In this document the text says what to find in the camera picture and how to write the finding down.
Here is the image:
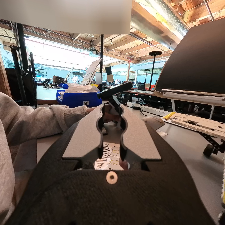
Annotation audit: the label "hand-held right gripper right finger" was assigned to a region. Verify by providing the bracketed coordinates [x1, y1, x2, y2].
[120, 104, 162, 161]

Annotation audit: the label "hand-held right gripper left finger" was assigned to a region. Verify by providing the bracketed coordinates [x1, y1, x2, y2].
[62, 103, 105, 160]

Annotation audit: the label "person's left forearm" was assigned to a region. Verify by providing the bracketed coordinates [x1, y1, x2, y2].
[7, 105, 98, 146]

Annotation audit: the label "zebra striped lego vehicle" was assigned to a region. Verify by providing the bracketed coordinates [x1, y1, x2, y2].
[162, 112, 225, 225]

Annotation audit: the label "person's right hand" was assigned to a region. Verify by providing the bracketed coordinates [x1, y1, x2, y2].
[119, 159, 129, 170]

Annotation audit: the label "person's left hand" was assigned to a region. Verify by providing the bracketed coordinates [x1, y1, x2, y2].
[104, 112, 121, 124]

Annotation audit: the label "white display board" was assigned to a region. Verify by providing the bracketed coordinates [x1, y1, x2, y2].
[81, 58, 103, 85]

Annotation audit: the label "zebra print sticker sheet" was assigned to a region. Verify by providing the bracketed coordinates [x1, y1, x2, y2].
[95, 142, 126, 170]

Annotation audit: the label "blue storage bin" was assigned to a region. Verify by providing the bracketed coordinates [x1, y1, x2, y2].
[56, 90, 103, 108]

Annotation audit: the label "grey sweatshirt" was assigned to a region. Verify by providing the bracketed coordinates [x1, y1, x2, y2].
[0, 91, 38, 225]

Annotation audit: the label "black desk divider panel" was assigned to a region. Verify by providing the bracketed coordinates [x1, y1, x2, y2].
[154, 18, 225, 106]

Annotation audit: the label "black metal post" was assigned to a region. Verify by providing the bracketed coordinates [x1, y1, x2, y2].
[99, 34, 104, 91]

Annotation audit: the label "silver ventilation duct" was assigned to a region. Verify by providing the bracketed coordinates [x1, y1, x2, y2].
[131, 0, 190, 51]

